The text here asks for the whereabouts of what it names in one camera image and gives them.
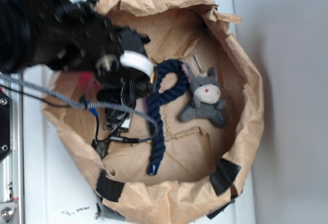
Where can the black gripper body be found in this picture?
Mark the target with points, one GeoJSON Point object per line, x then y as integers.
{"type": "Point", "coordinates": [80, 39]}

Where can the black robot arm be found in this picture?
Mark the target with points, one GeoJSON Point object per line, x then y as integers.
{"type": "Point", "coordinates": [23, 39]}

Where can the grey plush donkey toy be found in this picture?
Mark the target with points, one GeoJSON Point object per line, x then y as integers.
{"type": "Point", "coordinates": [206, 102]}

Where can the crumpled brown paper bag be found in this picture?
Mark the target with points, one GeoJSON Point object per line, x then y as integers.
{"type": "Point", "coordinates": [181, 191]}

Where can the black tape piece front left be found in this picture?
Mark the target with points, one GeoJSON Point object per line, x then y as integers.
{"type": "Point", "coordinates": [108, 188]}

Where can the black tape piece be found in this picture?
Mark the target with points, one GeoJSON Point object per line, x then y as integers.
{"type": "Point", "coordinates": [108, 188]}
{"type": "Point", "coordinates": [224, 176]}

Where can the black tape piece front right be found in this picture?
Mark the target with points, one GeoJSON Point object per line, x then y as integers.
{"type": "Point", "coordinates": [224, 176]}

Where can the dark blue rope toy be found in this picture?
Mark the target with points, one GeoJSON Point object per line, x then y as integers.
{"type": "Point", "coordinates": [155, 101]}

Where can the aluminium frame rail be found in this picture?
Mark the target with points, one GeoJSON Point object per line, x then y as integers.
{"type": "Point", "coordinates": [12, 162]}

